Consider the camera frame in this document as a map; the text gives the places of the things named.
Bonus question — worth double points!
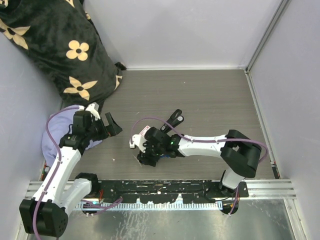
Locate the aluminium corner frame post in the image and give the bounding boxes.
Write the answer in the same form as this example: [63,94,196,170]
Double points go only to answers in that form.
[245,0,291,74]

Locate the white red staple box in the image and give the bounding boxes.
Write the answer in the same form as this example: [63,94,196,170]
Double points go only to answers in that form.
[139,125,150,137]

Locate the purple cable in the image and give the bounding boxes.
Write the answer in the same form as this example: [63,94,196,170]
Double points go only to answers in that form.
[129,116,270,216]
[32,111,125,240]

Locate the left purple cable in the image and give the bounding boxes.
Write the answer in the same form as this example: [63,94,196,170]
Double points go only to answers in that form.
[32,111,125,240]

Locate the lavender crumpled cloth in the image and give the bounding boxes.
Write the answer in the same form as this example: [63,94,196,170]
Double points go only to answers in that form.
[41,104,103,167]

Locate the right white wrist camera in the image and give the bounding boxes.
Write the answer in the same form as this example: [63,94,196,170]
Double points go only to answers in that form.
[129,134,146,153]

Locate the white slotted cable duct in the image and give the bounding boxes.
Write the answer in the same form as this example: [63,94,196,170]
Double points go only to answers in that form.
[74,199,223,211]

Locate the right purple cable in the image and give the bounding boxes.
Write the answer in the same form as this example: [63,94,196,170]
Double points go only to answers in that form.
[129,116,270,216]

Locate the black mounting base plate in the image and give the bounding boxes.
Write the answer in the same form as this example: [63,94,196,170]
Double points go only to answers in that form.
[85,180,235,204]

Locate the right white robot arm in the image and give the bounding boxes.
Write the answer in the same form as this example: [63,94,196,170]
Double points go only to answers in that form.
[129,127,262,197]

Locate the black stapler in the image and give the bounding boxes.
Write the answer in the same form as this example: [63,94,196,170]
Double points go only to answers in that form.
[160,109,185,134]

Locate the aluminium slotted rail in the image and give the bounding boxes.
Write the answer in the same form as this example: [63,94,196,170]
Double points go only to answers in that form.
[24,178,298,201]

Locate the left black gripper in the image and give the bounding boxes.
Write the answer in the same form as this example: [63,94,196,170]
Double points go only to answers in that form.
[85,112,122,142]

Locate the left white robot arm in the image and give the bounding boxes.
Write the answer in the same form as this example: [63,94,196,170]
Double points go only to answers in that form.
[19,108,123,239]

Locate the black floral plush blanket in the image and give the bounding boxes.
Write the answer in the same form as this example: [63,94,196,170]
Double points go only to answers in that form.
[0,0,126,106]

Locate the blue stapler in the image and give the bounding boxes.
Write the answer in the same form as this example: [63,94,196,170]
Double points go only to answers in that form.
[159,154,171,159]

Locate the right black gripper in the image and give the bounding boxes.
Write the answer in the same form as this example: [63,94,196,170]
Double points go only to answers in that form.
[137,137,165,167]

